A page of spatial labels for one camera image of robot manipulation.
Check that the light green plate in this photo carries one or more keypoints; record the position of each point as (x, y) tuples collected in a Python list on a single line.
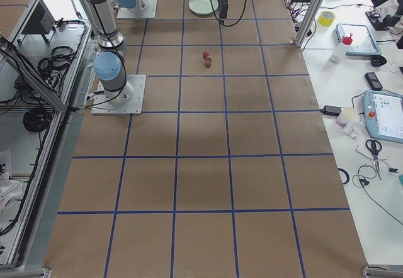
[(203, 7)]

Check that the yellow tape roll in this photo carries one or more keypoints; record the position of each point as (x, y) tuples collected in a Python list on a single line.
[(326, 18)]

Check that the red capped plastic bottle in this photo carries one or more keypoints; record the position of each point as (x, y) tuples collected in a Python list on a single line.
[(341, 50)]

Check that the far teach pendant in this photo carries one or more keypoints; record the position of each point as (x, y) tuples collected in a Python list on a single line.
[(363, 44)]

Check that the teach pendant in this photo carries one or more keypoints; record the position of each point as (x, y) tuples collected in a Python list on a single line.
[(363, 44), (383, 115)]

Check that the black power adapter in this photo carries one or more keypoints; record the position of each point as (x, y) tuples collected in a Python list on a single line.
[(331, 110)]

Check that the white paper cup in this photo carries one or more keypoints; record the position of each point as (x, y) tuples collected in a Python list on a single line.
[(346, 116)]

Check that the black phone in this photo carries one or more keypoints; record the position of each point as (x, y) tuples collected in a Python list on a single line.
[(373, 81)]

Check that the near teach pendant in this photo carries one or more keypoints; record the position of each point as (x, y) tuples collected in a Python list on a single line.
[(383, 115)]

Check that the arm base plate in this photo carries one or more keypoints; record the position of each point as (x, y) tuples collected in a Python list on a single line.
[(129, 101), (137, 9)]

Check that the aluminium frame post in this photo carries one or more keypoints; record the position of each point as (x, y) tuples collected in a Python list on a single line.
[(307, 22)]

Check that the black handled scissors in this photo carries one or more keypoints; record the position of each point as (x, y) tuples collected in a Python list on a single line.
[(374, 147)]

